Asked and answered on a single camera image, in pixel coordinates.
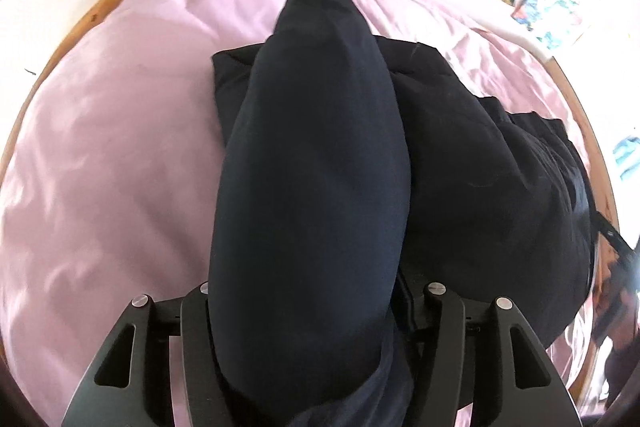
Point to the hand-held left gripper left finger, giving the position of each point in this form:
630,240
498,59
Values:
197,322

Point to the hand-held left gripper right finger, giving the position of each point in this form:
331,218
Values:
417,307

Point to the dark navy padded jacket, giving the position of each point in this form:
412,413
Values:
310,157

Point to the pink bed sheet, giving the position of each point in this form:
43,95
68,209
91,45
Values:
100,157

